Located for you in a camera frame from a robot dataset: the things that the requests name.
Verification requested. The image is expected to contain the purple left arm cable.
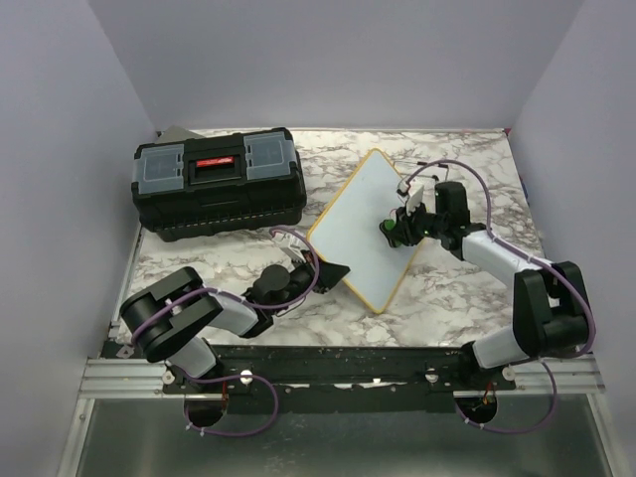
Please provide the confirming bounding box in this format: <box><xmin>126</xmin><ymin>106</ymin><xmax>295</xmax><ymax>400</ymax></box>
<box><xmin>129</xmin><ymin>227</ymin><xmax>320</xmax><ymax>438</ymax></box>

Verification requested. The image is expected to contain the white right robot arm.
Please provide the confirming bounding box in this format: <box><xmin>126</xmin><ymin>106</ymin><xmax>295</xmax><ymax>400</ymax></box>
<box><xmin>380</xmin><ymin>181</ymin><xmax>591</xmax><ymax>390</ymax></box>

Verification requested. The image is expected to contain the black wire whiteboard stand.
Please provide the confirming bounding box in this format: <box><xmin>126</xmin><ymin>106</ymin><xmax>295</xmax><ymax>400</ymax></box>
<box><xmin>394</xmin><ymin>160</ymin><xmax>449</xmax><ymax>184</ymax></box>

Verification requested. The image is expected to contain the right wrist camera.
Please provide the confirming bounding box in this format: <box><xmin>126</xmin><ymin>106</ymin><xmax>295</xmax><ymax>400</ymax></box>
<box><xmin>397</xmin><ymin>179</ymin><xmax>424</xmax><ymax>216</ymax></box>

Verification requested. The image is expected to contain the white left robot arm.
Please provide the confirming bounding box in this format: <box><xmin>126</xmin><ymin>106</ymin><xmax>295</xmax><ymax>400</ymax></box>
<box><xmin>119</xmin><ymin>258</ymin><xmax>351</xmax><ymax>393</ymax></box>

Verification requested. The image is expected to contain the yellow framed whiteboard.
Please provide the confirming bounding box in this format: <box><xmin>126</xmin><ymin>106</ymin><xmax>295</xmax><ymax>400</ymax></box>
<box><xmin>307</xmin><ymin>148</ymin><xmax>418</xmax><ymax>314</ymax></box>

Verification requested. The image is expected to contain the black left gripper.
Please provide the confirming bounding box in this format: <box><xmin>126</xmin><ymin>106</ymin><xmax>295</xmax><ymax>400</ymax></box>
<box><xmin>270</xmin><ymin>250</ymin><xmax>351</xmax><ymax>316</ymax></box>

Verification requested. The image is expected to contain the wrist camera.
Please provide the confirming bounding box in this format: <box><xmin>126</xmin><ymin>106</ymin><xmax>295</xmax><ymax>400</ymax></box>
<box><xmin>397</xmin><ymin>179</ymin><xmax>424</xmax><ymax>216</ymax></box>
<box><xmin>272</xmin><ymin>230</ymin><xmax>313</xmax><ymax>264</ymax></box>

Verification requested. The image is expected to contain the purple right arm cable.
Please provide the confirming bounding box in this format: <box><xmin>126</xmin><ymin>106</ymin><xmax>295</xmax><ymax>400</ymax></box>
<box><xmin>404</xmin><ymin>159</ymin><xmax>597</xmax><ymax>433</ymax></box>

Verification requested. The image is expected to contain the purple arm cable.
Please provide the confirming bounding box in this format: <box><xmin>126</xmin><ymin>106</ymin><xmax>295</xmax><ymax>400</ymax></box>
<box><xmin>404</xmin><ymin>159</ymin><xmax>597</xmax><ymax>433</ymax></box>
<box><xmin>129</xmin><ymin>227</ymin><xmax>320</xmax><ymax>438</ymax></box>

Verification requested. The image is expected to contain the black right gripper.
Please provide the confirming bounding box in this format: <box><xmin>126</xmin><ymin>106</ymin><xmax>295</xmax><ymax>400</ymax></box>
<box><xmin>387</xmin><ymin>199</ymin><xmax>446</xmax><ymax>247</ymax></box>

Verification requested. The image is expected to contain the black plastic toolbox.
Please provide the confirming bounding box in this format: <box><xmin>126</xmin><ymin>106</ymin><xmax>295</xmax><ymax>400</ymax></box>
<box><xmin>131</xmin><ymin>127</ymin><xmax>307</xmax><ymax>242</ymax></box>

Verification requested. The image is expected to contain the green whiteboard eraser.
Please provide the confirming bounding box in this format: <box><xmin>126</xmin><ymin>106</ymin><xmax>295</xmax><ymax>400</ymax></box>
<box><xmin>379</xmin><ymin>219</ymin><xmax>401</xmax><ymax>248</ymax></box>

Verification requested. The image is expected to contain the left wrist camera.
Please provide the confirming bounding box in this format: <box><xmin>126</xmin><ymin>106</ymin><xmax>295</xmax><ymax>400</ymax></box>
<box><xmin>272</xmin><ymin>230</ymin><xmax>313</xmax><ymax>264</ymax></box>

